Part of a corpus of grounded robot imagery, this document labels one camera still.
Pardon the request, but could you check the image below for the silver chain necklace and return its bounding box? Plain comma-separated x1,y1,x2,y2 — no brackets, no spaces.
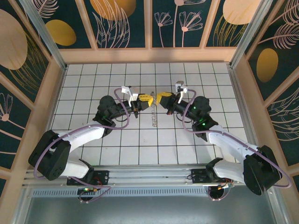
149,91,160,128

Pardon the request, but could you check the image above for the perforated metal strip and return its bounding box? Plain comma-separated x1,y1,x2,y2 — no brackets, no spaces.
30,188,274,198

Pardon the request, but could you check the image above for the grey metal sheet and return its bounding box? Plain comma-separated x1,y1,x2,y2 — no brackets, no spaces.
13,184,289,224

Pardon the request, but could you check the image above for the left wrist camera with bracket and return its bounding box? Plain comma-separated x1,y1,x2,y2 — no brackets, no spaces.
121,86,139,101

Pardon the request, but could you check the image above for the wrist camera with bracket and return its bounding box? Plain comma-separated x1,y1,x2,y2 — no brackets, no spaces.
175,81,189,103
121,86,139,101

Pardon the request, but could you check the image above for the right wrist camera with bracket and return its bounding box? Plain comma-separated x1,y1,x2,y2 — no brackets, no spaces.
175,81,189,103

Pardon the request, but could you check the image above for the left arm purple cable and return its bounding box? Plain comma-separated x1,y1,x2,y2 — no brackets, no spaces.
34,89,131,204

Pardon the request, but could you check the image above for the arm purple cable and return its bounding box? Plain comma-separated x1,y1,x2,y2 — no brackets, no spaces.
182,90,292,202
34,89,131,204

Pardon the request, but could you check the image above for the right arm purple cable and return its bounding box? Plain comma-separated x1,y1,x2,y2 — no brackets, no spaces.
182,90,292,202

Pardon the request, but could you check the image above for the aluminium side rail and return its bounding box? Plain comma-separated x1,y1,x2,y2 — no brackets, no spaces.
228,66,264,165

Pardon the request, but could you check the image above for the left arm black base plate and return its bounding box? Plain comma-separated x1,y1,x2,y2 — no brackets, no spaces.
66,169,110,186

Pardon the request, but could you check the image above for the aluminium mounting rail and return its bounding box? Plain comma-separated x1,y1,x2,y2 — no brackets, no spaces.
22,164,278,187

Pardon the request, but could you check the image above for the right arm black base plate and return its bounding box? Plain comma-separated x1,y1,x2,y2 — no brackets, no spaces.
190,168,234,187

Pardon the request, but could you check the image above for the aluminium frame post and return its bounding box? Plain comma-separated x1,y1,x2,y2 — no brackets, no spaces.
229,0,273,69
18,0,69,71

